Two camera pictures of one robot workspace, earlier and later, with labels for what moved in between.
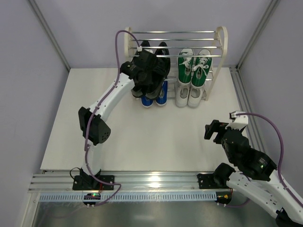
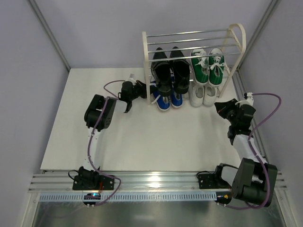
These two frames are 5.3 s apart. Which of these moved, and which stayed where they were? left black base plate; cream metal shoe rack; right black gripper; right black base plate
Moved: right black gripper; cream metal shoe rack
Stayed: right black base plate; left black base plate
